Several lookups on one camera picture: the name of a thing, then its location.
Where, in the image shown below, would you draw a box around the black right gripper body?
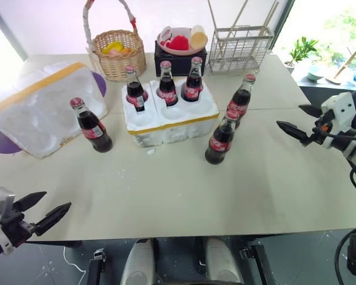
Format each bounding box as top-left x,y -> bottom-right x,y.
308,109 -> 335,147

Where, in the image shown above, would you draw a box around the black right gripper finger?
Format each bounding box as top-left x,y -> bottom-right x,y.
276,120 -> 311,147
298,104 -> 323,119

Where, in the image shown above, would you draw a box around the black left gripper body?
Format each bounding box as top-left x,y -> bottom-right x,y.
0,202 -> 38,249

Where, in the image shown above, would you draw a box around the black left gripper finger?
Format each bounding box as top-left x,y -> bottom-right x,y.
34,202 -> 72,237
13,191 -> 47,213

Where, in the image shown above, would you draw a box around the glass cola bottle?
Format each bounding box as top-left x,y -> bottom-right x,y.
69,97 -> 114,154
226,74 -> 257,129
157,60 -> 179,107
182,56 -> 204,103
204,112 -> 241,166
124,65 -> 150,113

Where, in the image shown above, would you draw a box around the white foam lid yellow tape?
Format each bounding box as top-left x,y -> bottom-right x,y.
0,60 -> 109,159

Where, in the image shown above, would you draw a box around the white foam bottle holder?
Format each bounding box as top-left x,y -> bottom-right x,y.
121,79 -> 220,148

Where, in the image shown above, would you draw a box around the black rectangular box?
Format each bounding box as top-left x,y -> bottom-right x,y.
154,39 -> 209,79

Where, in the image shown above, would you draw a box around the pale green bowl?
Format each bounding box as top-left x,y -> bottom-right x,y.
306,66 -> 325,83

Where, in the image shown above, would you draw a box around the long wooden spoon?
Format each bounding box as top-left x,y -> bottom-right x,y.
324,39 -> 356,86

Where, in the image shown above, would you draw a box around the green potted plant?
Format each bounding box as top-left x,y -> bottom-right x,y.
284,36 -> 320,74

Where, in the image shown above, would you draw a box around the silver rounded leg cover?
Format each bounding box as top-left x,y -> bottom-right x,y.
202,237 -> 244,285
119,238 -> 155,285

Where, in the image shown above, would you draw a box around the thin wooden stick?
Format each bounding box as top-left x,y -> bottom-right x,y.
208,0 -> 224,56
221,0 -> 250,51

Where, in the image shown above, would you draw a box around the beige cylindrical toy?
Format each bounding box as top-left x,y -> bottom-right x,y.
190,24 -> 209,50

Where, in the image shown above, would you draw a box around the purple round disc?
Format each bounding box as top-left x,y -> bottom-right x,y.
0,71 -> 107,156

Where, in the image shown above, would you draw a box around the pink round plate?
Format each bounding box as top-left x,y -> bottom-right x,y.
156,31 -> 208,57

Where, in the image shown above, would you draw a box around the red toy food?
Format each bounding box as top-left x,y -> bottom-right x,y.
167,34 -> 191,52

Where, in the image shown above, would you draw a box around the yellow toy fruit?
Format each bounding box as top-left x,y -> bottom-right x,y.
101,42 -> 125,55

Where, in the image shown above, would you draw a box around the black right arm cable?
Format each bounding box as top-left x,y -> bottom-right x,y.
336,227 -> 356,270
326,132 -> 356,214

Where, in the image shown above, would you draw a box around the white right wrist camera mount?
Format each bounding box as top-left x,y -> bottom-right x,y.
320,92 -> 356,149

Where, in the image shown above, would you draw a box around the black metal bracket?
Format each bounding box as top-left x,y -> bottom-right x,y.
88,248 -> 108,285
239,239 -> 274,285

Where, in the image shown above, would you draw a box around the white wire rack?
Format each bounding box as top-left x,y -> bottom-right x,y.
204,27 -> 275,77

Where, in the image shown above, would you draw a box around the wicker basket with handle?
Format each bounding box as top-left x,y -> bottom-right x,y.
82,0 -> 147,83

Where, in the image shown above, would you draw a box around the white red ring toy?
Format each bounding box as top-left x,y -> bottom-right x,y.
159,26 -> 174,42

